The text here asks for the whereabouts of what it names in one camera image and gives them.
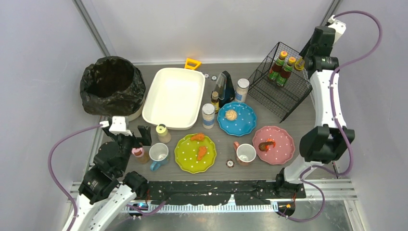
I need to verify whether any red sauce bottle yellow cap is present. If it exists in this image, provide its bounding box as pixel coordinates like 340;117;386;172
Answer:
276;57;296;87

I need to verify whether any beige bun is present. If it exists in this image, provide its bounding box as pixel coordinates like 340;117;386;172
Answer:
225;109;238;121

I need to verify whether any brown poker chip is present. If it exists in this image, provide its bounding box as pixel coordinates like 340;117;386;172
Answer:
226;159;235;168

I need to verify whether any green polka dot plate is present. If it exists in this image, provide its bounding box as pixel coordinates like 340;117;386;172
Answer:
174;133;217;174

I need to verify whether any black metronome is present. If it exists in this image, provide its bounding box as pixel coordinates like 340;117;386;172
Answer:
214;71;235;108

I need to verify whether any yellow oil bottle brown cap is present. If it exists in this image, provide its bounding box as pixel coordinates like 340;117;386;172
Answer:
293;57;305;71

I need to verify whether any white rectangular basin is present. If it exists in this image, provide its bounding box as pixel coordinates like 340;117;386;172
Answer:
142;67;205;130

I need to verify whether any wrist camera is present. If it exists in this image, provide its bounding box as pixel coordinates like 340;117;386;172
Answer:
109;116;133;136
328;15;346;37

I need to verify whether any black base mat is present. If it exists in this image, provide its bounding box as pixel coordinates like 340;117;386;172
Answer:
149;180;306;205

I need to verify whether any brown and orange food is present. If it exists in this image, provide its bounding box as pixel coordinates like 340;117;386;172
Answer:
258;138;276;152

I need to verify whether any yellow label oil bottle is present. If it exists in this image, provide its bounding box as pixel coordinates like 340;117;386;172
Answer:
211;91;219;114

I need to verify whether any blue polka dot plate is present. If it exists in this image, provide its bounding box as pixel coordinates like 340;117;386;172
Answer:
217;102;257;137

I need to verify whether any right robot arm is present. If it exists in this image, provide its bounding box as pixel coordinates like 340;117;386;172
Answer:
276;23;355;193

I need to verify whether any grain jar near basin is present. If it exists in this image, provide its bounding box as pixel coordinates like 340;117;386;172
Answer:
202;103;215;129

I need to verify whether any pink lid spice shaker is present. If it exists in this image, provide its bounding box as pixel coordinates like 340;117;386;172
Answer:
131;147;150;164

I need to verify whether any orange handled white mug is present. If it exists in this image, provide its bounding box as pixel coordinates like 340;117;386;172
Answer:
233;142;257;166

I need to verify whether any pink polka dot plate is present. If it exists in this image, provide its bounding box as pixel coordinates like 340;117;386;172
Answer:
252;126;295;165

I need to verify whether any upper orange food piece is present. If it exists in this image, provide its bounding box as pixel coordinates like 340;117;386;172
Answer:
190;133;205;141

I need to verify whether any black wire basket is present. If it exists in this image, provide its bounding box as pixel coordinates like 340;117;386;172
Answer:
248;42;312;121

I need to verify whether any grain jar near metronome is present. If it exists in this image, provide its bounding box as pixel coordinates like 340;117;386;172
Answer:
235;78;250;103

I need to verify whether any blue handled white mug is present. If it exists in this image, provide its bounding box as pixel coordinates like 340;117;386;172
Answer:
149;143;169;171

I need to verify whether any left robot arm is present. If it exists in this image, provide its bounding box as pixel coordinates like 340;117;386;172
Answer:
63;121;152;231

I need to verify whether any black bag lined trash bin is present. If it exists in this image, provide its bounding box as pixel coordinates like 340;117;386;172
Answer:
79;56;146;117

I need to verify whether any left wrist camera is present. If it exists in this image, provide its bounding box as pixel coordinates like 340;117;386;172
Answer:
109;116;133;136

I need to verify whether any lower orange food piece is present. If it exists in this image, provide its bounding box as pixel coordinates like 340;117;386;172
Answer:
197;146;207;161

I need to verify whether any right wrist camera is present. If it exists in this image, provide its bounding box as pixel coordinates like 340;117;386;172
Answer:
328;15;346;37

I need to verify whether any orange food piece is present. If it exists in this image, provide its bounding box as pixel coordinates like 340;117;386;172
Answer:
197;146;207;161
190;133;205;141

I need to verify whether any orange plastic handle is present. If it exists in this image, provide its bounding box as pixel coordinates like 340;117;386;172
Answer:
184;58;202;70

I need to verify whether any yellow lid spice shaker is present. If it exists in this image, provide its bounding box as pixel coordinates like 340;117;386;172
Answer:
156;124;171;143

